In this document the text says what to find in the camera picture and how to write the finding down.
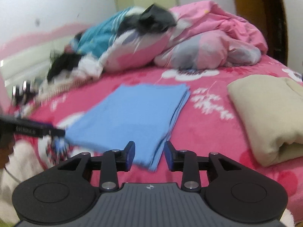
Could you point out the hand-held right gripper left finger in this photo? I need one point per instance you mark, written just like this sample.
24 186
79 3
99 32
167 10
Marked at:
131 155

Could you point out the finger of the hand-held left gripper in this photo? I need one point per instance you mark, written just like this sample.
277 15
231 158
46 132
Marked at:
56 133

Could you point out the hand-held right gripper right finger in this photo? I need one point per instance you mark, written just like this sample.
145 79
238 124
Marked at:
168 155

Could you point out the light blue T-shirt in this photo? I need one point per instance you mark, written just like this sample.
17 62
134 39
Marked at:
132 115

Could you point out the person's left hand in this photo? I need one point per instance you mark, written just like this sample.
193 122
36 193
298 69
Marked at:
6 156

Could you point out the white fluffy garment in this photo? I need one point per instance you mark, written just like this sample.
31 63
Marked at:
26 167

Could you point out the pink checked garment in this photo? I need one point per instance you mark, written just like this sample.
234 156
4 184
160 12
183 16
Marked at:
66 87

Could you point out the black garment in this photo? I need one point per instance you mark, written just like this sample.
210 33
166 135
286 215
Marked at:
62 66

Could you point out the white and pink headboard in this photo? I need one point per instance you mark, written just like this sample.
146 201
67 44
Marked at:
28 49

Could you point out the teal striped duvet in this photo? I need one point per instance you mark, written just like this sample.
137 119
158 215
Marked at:
99 35

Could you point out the folded beige blanket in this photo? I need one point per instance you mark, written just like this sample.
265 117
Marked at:
267 113

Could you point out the pink and white duvet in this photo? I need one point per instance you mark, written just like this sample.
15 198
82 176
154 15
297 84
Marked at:
213 40

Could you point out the dark grey T-shirt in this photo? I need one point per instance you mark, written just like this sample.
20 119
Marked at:
151 19

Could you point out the brown wooden door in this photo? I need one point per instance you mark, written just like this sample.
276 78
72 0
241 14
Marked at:
277 16

